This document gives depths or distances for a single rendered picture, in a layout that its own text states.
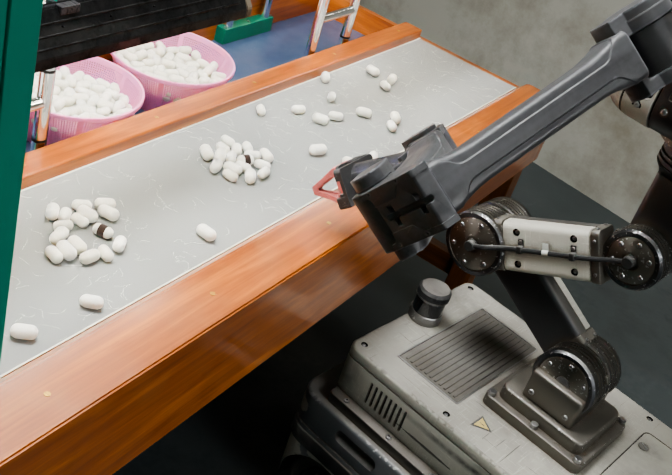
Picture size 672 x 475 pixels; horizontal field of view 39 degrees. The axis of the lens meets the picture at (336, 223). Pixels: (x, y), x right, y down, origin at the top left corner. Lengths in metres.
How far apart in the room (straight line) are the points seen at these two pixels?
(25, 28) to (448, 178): 0.49
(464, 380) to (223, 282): 0.64
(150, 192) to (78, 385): 0.50
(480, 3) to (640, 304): 1.41
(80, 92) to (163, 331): 0.71
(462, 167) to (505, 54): 2.95
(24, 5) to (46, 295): 0.73
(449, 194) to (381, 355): 0.87
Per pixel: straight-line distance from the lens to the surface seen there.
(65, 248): 1.46
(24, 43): 0.75
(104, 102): 1.88
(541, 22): 3.89
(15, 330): 1.31
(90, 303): 1.37
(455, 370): 1.92
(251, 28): 2.48
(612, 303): 3.31
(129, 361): 1.28
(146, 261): 1.49
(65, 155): 1.66
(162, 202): 1.63
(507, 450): 1.81
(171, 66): 2.09
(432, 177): 1.03
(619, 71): 1.17
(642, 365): 3.10
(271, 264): 1.50
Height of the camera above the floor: 1.63
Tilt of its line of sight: 32 degrees down
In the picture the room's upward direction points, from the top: 18 degrees clockwise
